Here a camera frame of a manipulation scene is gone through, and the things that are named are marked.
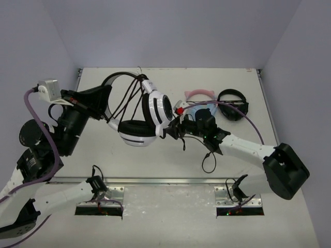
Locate metal mounting plate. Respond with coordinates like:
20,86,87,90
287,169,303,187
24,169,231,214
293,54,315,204
77,186,125,208
214,184,263,209

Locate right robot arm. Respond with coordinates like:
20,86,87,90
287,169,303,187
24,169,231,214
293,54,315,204
165,110,310,202

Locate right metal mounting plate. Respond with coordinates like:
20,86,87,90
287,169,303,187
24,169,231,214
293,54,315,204
214,184,263,209

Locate white black headphones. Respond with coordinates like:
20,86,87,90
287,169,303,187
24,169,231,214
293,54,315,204
101,71,173,147

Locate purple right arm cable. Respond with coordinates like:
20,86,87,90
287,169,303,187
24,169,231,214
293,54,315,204
180,100,265,145

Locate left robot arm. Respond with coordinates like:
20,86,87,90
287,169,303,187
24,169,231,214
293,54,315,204
1,80,112,239

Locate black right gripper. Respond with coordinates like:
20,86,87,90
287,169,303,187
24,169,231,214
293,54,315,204
164,112,207,140

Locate pink blue cat headphones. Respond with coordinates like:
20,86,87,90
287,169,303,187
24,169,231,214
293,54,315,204
184,89,218,120

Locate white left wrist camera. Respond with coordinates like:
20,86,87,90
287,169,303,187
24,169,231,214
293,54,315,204
38,79,73,106

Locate black headphone cable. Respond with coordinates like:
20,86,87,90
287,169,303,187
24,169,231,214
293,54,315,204
107,73,217,174

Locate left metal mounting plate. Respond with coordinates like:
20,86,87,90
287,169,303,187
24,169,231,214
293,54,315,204
77,186,125,208

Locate aluminium table edge rail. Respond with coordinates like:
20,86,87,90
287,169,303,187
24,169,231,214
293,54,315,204
46,176,264,185

